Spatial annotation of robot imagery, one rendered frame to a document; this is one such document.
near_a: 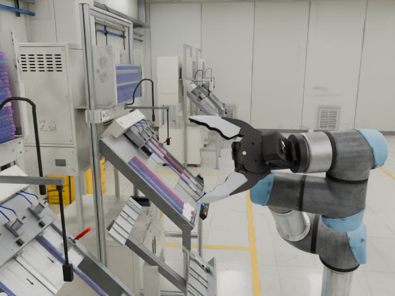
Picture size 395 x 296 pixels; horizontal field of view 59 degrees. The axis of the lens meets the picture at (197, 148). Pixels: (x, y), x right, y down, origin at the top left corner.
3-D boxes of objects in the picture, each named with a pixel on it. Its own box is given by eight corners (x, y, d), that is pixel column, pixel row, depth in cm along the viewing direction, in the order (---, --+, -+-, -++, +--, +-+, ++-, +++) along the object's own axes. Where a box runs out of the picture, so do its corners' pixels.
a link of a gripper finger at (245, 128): (210, 134, 62) (253, 159, 62) (211, 131, 61) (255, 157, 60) (223, 113, 64) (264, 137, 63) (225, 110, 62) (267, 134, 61)
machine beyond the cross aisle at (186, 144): (224, 156, 629) (226, 46, 584) (222, 169, 549) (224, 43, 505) (149, 154, 643) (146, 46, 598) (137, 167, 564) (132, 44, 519)
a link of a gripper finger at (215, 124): (186, 127, 67) (228, 152, 66) (188, 116, 61) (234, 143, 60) (194, 114, 68) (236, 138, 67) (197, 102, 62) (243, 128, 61)
